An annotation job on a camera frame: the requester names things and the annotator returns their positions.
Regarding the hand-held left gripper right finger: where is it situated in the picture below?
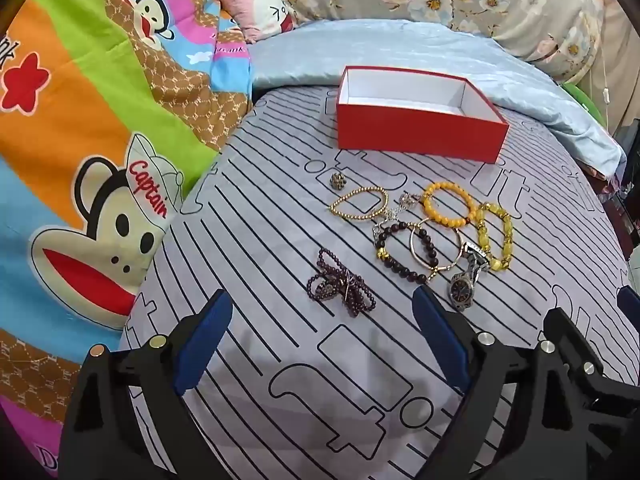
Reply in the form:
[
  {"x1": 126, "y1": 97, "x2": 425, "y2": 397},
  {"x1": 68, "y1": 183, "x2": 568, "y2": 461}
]
[{"x1": 412, "y1": 285, "x2": 596, "y2": 480}]

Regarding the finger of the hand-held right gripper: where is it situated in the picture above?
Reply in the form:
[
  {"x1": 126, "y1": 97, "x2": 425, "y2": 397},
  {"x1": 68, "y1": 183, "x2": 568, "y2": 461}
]
[
  {"x1": 545, "y1": 307, "x2": 606, "y2": 386},
  {"x1": 617, "y1": 287, "x2": 640, "y2": 318}
]

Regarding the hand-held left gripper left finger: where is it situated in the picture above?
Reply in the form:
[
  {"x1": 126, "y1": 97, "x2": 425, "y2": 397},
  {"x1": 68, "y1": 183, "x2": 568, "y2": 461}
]
[{"x1": 62, "y1": 289, "x2": 236, "y2": 480}]

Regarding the silver wristwatch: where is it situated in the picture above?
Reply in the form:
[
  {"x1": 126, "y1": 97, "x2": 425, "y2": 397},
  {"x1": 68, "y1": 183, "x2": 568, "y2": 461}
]
[{"x1": 446, "y1": 241, "x2": 488, "y2": 311}]

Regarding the dark red bead bracelet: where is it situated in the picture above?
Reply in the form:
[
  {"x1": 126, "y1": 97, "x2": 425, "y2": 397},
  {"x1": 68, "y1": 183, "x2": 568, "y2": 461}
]
[{"x1": 374, "y1": 221, "x2": 441, "y2": 283}]

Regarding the yellow chunky bead bracelet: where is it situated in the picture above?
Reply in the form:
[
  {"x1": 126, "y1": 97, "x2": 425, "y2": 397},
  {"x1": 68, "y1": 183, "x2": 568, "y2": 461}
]
[{"x1": 470, "y1": 201, "x2": 516, "y2": 272}]

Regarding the purple bead strand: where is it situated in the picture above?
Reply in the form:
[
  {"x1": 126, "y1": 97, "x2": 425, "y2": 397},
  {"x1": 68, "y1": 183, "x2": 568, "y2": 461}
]
[{"x1": 306, "y1": 247, "x2": 377, "y2": 318}]

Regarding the orange bead bracelet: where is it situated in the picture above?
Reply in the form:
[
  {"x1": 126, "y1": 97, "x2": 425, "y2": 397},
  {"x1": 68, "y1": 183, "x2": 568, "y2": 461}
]
[{"x1": 422, "y1": 181, "x2": 478, "y2": 225}]

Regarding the silver flower chain necklace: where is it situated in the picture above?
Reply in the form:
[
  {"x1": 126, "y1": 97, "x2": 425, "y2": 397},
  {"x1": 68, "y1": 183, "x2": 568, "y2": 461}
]
[{"x1": 372, "y1": 191, "x2": 423, "y2": 241}]

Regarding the gold bead bracelet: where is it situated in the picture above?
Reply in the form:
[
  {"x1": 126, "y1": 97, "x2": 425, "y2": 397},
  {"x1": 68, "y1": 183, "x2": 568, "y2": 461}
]
[{"x1": 330, "y1": 186, "x2": 390, "y2": 221}]

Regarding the red cardboard box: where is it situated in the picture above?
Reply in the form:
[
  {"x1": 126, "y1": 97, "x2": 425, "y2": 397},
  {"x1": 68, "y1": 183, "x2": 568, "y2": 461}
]
[{"x1": 335, "y1": 65, "x2": 511, "y2": 165}]

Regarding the thin gold bangle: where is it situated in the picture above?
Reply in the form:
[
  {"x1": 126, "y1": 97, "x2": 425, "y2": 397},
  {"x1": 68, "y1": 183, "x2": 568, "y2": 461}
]
[{"x1": 409, "y1": 217, "x2": 466, "y2": 273}]

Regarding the grey striped bedsheet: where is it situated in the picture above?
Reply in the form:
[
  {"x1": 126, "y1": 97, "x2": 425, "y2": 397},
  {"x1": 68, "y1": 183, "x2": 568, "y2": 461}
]
[{"x1": 120, "y1": 85, "x2": 636, "y2": 480}]

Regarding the green plastic object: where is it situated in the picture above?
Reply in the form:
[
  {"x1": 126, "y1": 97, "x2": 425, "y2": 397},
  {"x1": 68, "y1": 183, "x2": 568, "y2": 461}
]
[{"x1": 560, "y1": 82, "x2": 606, "y2": 126}]

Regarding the beige cloth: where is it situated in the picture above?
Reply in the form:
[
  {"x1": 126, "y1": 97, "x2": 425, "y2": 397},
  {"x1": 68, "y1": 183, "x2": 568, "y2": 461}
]
[{"x1": 585, "y1": 0, "x2": 640, "y2": 131}]

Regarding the cartoon monkey printed blanket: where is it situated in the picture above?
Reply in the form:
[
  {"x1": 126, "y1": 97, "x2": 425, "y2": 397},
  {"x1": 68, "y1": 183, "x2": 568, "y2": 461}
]
[{"x1": 0, "y1": 0, "x2": 253, "y2": 480}]

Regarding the pink cartoon pillow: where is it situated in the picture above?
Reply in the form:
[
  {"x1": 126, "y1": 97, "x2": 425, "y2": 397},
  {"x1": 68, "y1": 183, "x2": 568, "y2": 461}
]
[{"x1": 214, "y1": 0, "x2": 301, "y2": 43}]

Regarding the white cord with switch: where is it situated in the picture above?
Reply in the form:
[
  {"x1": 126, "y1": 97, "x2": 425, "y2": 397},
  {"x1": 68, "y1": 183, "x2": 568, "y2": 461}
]
[{"x1": 597, "y1": 55, "x2": 613, "y2": 126}]

